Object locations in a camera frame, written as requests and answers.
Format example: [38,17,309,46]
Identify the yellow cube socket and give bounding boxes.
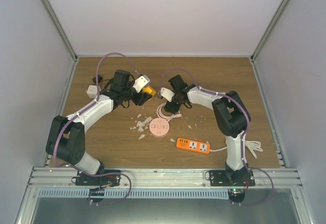
[142,86,156,97]

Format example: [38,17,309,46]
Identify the pink cable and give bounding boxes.
[155,102,183,122]

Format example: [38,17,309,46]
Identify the pink round socket base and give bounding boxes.
[149,118,170,138]

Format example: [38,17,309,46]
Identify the black power adapter with cable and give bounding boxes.
[92,74,112,83]

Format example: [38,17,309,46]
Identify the white tiger cube plug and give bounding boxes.
[86,85,100,100]

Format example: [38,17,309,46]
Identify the orange power strip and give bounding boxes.
[176,138,210,154]

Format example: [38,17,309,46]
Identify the white power strip cable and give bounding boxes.
[210,140,263,158]

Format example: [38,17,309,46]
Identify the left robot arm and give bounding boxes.
[45,70,152,185]

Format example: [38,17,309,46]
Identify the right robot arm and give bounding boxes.
[159,75,251,186]

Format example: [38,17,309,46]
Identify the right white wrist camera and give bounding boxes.
[158,87,175,102]

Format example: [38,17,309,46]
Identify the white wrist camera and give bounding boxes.
[132,75,151,93]
[158,87,175,102]

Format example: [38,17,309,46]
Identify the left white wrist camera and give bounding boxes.
[132,75,151,93]

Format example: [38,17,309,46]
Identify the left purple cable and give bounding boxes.
[54,52,141,206]

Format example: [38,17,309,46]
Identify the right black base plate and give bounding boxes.
[204,169,256,187]

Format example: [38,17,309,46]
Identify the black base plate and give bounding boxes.
[204,169,256,187]
[71,169,121,187]

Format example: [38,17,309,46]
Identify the grey slotted cable duct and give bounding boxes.
[39,188,229,200]

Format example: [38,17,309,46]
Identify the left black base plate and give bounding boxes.
[71,169,121,187]

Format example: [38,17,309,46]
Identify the aluminium rail front frame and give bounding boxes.
[28,167,303,189]

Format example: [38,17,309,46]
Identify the left aluminium corner post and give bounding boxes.
[40,0,78,63]

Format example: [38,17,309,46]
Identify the aluminium corner post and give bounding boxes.
[40,0,78,63]
[250,0,291,63]

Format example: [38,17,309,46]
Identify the right aluminium corner post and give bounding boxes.
[250,0,291,63]

